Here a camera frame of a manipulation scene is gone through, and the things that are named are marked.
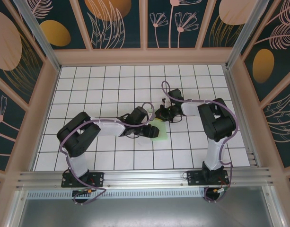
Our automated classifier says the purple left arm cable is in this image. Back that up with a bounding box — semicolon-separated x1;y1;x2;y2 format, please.
59;102;156;205

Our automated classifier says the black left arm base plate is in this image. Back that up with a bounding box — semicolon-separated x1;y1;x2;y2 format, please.
61;172;105;188

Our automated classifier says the light green paper sheet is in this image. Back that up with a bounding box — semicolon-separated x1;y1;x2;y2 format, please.
150;119;169;142

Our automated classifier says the aluminium side rail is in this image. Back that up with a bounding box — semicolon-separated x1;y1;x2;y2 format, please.
223;66;260;167

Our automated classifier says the slotted grey cable duct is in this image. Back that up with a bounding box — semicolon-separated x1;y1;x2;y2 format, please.
27;189;230;200

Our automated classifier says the aluminium frame post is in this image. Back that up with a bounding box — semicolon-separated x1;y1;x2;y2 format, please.
13;0;62;72
226;0;277;70

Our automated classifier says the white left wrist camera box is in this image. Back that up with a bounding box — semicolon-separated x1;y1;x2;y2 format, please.
146;108;156;125

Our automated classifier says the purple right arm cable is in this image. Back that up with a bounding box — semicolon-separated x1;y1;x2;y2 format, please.
161;81;240;204

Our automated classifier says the aluminium mounting rail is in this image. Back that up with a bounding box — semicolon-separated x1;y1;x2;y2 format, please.
16;166;277;190

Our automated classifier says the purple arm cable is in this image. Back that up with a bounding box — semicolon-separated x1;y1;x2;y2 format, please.
161;81;240;204
59;102;156;205

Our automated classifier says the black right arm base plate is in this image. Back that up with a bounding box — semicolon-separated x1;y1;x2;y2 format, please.
186;169;230;186

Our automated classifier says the grey metal sheet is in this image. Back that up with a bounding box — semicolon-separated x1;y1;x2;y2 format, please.
17;198;275;227

